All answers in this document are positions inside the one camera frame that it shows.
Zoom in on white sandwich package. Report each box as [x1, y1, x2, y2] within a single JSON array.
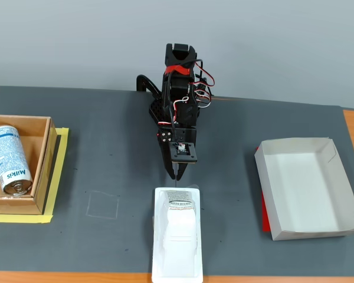
[[151, 185, 205, 283]]

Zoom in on white blue Milkis can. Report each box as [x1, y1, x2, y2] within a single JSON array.
[[0, 124, 34, 196]]

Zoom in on gray mat with chalk square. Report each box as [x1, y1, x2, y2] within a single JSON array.
[[0, 85, 177, 274]]

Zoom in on black table clamp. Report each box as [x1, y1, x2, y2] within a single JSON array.
[[135, 74, 163, 98]]

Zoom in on brown cardboard box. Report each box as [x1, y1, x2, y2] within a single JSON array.
[[0, 114, 58, 216]]

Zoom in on black camera cable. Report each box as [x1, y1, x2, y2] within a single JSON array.
[[163, 58, 204, 144]]

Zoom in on red cable clip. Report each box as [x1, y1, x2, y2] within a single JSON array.
[[164, 64, 193, 77]]

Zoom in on gray cardboard box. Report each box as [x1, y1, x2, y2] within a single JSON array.
[[254, 137, 354, 242]]

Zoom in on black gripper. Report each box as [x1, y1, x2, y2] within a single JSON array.
[[156, 126, 199, 182]]

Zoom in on red paper sheet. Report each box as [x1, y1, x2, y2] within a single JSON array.
[[261, 190, 273, 233]]

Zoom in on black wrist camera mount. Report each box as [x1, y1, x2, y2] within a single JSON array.
[[168, 141, 199, 164]]

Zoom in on yellow masking tape frame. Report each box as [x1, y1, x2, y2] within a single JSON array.
[[0, 127, 70, 225]]

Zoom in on red white black servo cable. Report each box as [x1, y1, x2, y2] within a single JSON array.
[[191, 60, 216, 108]]

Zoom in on plain gray mat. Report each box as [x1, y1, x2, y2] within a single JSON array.
[[175, 94, 354, 278]]

